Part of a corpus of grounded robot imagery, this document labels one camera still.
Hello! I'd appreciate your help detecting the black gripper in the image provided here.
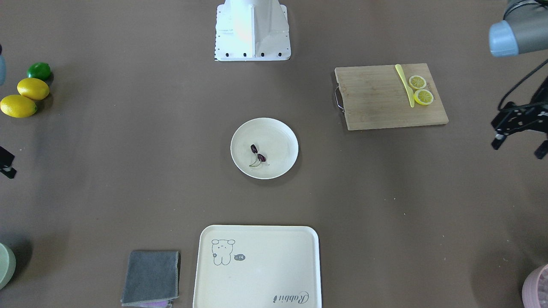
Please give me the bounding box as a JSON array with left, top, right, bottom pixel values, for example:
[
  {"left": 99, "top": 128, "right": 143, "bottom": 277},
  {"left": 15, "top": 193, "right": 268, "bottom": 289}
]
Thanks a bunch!
[{"left": 491, "top": 101, "right": 548, "bottom": 150}]

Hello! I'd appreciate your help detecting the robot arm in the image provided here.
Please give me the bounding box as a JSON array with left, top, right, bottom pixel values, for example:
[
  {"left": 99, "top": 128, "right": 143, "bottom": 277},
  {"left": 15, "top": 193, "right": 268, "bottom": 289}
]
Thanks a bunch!
[{"left": 489, "top": 0, "right": 548, "bottom": 150}]

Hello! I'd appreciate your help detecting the cream rabbit tray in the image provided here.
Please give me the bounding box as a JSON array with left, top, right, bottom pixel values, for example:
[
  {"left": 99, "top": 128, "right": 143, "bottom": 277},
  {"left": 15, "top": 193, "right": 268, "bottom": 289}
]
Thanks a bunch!
[{"left": 193, "top": 225, "right": 322, "bottom": 308}]

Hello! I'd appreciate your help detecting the yellow lemon outer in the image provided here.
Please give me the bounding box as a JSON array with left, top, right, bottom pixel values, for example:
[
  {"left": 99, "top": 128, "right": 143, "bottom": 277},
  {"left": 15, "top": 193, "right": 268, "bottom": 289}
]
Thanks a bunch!
[{"left": 0, "top": 95, "right": 39, "bottom": 118}]

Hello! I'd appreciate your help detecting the yellow lemon near lime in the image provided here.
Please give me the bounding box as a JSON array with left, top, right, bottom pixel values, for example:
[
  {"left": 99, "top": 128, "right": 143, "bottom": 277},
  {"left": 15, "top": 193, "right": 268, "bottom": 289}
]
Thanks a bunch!
[{"left": 16, "top": 77, "right": 50, "bottom": 100}]

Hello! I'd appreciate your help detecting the lemon slice lower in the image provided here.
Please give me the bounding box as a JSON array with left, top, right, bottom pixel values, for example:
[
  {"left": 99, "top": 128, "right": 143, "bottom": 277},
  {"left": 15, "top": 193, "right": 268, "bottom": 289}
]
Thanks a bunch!
[{"left": 413, "top": 89, "right": 434, "bottom": 106}]

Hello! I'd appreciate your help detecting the lemon slice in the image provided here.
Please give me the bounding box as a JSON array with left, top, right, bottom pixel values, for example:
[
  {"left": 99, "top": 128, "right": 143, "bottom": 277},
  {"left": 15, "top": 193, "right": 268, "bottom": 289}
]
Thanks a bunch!
[
  {"left": 413, "top": 89, "right": 434, "bottom": 106},
  {"left": 408, "top": 75, "right": 427, "bottom": 90}
]

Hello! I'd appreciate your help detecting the green lime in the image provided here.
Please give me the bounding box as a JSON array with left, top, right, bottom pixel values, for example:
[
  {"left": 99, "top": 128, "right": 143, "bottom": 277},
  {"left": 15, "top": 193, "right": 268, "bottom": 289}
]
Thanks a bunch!
[{"left": 26, "top": 62, "right": 52, "bottom": 81}]

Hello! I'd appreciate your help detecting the lemon slice upper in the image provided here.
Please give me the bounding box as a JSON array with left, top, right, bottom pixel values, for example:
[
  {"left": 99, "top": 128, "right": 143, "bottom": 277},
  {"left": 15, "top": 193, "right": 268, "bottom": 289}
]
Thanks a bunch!
[{"left": 408, "top": 75, "right": 427, "bottom": 90}]

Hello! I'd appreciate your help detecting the mint green bowl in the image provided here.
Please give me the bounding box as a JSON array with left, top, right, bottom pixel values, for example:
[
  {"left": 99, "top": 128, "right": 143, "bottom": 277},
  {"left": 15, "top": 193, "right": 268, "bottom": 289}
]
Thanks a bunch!
[{"left": 0, "top": 243, "right": 16, "bottom": 289}]

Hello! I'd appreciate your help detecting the bamboo cutting board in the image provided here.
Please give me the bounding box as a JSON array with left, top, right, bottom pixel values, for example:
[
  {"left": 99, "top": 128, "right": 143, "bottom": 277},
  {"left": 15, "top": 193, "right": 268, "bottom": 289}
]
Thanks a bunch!
[{"left": 334, "top": 64, "right": 449, "bottom": 131}]

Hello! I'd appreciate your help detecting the yellow plastic knife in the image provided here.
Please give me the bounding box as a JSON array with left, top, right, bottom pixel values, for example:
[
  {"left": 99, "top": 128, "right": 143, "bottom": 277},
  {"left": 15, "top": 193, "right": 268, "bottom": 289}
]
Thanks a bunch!
[{"left": 395, "top": 64, "right": 415, "bottom": 108}]

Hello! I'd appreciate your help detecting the pink ice bowl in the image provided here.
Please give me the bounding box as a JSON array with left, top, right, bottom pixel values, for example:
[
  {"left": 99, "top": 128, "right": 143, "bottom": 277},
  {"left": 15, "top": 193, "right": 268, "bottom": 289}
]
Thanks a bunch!
[{"left": 522, "top": 264, "right": 548, "bottom": 308}]

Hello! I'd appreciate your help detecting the grey folded cloth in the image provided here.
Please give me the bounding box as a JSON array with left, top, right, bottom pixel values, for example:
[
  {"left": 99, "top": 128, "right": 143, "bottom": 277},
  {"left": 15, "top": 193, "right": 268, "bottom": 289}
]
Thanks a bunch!
[{"left": 121, "top": 250, "right": 180, "bottom": 308}]

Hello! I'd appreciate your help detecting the cream round plate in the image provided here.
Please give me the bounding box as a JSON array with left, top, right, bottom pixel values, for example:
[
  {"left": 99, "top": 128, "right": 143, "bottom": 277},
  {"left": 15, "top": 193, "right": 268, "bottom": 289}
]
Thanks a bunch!
[{"left": 230, "top": 117, "right": 299, "bottom": 180}]

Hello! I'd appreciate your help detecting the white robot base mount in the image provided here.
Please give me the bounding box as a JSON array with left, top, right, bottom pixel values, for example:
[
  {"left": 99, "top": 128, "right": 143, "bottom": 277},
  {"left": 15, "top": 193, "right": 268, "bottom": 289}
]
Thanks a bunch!
[{"left": 214, "top": 0, "right": 292, "bottom": 61}]

